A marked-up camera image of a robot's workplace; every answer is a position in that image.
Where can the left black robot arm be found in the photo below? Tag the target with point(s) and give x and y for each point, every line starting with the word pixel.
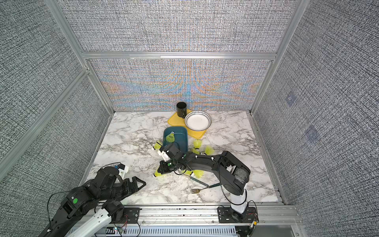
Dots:
pixel 107 186

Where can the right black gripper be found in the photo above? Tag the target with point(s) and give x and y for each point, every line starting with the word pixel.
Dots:
pixel 163 170

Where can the teal plastic storage box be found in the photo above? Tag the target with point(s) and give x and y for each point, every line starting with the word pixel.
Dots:
pixel 180 137

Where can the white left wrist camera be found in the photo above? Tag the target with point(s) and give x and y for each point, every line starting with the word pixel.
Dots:
pixel 123 169

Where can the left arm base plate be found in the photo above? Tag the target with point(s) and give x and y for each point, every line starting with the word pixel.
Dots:
pixel 128 215

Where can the black cup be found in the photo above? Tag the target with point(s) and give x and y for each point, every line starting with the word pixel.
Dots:
pixel 181 109

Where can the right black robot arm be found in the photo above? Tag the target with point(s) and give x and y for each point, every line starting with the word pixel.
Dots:
pixel 232 174

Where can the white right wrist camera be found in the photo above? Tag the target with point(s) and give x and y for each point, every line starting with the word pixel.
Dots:
pixel 164 153

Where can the yellow shuttlecock seven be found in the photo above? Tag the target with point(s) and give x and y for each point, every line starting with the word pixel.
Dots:
pixel 197 144

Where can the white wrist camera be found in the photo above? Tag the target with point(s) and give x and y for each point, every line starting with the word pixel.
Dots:
pixel 123 169
pixel 164 153

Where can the yellow shuttlecock five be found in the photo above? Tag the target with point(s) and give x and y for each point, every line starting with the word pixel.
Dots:
pixel 208 151

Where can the yellow plastic tray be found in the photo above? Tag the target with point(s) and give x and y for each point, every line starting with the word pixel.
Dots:
pixel 175 120

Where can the aluminium front rail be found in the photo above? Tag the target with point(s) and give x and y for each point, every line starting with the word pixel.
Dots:
pixel 204 214

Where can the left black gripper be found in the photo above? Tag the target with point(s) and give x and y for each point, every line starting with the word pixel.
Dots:
pixel 130 190

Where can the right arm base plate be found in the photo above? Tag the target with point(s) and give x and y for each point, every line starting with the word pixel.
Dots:
pixel 228 215

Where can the yellow shuttlecock six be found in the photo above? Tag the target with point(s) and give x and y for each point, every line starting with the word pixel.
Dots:
pixel 196 150

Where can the white patterned plate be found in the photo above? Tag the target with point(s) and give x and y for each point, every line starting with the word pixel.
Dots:
pixel 198 121

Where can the green handled knife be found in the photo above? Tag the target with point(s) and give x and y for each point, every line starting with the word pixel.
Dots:
pixel 196 180

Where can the yellow shuttlecock four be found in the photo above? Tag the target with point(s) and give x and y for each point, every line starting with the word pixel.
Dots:
pixel 157 145

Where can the yellow shuttlecock three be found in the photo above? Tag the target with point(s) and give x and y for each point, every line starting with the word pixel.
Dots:
pixel 195 173

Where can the green handled fork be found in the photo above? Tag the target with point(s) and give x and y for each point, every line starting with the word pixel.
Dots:
pixel 196 191

